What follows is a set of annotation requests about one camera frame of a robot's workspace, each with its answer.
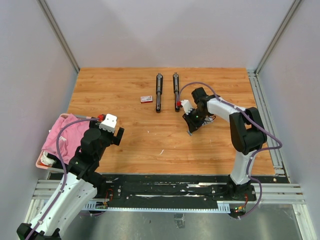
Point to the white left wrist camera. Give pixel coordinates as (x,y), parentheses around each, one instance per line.
(109,123)

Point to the black stapler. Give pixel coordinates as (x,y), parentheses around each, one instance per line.
(159,91)
(176,90)

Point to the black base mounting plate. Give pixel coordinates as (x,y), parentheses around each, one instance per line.
(169,193)

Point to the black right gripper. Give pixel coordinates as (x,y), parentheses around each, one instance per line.
(192,125)

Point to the small white staple tray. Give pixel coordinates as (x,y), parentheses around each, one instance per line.
(207,121)

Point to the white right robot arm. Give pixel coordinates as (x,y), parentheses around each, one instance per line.
(246,131)

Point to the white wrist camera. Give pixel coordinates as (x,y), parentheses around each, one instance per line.
(187,106)
(109,123)

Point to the pink plastic basket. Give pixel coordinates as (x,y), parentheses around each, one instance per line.
(46,160)

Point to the pink cloth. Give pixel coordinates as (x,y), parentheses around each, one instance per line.
(69,140)

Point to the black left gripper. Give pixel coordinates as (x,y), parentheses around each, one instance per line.
(113,139)

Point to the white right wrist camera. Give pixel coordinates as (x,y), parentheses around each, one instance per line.
(187,106)

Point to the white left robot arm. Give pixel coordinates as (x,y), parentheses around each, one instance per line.
(79,184)

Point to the red white staple box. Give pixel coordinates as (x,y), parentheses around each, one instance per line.
(146,99)

